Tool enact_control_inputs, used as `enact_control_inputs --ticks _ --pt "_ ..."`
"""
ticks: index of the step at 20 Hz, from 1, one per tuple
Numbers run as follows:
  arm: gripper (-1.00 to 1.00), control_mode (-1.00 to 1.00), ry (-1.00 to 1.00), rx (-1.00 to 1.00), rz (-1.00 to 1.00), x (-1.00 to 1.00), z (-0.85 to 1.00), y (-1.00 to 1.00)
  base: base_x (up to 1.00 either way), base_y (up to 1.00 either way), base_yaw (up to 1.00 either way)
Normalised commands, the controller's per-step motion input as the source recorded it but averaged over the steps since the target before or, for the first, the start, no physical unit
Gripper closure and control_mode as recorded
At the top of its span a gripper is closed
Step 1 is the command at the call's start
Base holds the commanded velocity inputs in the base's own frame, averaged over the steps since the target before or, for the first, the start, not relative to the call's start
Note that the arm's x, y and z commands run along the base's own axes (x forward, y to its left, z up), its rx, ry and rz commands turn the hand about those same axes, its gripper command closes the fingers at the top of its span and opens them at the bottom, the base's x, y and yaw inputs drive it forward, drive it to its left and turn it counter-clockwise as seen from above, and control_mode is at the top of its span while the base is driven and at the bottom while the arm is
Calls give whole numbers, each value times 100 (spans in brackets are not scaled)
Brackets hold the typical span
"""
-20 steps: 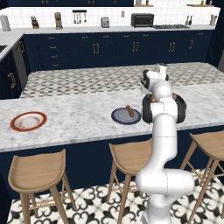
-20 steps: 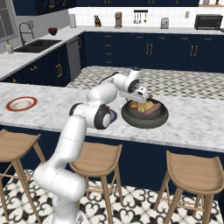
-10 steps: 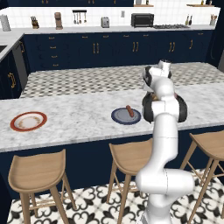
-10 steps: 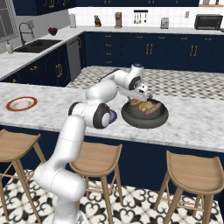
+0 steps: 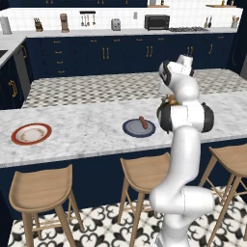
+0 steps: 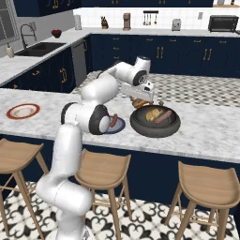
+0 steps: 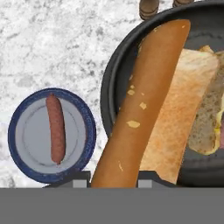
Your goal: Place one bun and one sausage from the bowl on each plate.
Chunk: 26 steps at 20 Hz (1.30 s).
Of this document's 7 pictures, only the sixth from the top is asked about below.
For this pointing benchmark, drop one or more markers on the white paper towel roll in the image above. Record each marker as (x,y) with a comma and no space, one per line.
(78,22)

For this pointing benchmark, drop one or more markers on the red rimmed white plate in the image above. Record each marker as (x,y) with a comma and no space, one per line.
(23,111)

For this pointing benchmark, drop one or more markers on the white wall outlet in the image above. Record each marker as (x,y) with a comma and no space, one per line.
(200,15)

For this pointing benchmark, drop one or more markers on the silver toaster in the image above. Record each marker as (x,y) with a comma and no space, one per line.
(176,25)

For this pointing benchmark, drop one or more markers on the dark grey bowl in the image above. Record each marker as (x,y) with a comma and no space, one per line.
(154,129)

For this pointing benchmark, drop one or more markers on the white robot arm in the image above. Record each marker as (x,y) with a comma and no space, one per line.
(68,162)

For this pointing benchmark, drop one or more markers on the golden brown bun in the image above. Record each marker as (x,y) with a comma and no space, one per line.
(139,103)

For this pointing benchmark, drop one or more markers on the long dark blue base cupboards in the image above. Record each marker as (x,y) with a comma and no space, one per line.
(187,56)

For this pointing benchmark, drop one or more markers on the wooden wall shelf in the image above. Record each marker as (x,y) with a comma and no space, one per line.
(226,5)

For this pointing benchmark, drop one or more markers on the red fruit bowl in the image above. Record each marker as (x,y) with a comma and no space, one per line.
(56,33)

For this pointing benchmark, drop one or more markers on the brown sausage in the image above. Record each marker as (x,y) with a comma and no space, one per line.
(114,120)
(163,117)

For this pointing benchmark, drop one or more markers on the black toaster oven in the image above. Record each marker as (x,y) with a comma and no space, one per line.
(223,23)

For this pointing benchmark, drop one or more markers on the dark blue wall cupboards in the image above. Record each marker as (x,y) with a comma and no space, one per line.
(37,6)

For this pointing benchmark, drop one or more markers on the blue plate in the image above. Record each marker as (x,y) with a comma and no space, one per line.
(118,127)

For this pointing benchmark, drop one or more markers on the black sink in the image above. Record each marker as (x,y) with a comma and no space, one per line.
(39,49)

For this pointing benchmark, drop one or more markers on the dark metal tap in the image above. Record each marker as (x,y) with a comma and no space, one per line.
(22,34)

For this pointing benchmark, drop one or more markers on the dark blue island base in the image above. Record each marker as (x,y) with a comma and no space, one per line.
(150,175)

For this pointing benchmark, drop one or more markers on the rail with hanging tools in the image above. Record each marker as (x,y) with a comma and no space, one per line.
(150,17)

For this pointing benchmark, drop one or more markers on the window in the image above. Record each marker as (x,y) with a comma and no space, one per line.
(6,22)

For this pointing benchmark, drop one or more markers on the grey dishwasher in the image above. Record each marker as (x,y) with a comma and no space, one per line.
(78,62)

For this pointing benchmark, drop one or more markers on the white soap bottle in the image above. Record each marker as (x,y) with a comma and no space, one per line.
(10,51)

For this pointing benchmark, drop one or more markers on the brown coffee machine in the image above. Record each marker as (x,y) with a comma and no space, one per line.
(126,22)

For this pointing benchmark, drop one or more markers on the yellow bun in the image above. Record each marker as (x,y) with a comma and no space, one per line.
(152,115)

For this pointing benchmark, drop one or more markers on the dark knife block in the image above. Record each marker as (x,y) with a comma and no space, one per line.
(104,23)

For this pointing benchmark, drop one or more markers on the wooden bar stool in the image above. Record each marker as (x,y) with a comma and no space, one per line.
(104,170)
(17,154)
(207,186)

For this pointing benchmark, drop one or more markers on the dark blue sink cupboards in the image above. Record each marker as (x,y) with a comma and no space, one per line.
(47,75)

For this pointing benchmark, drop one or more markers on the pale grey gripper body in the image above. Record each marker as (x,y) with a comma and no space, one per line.
(137,92)

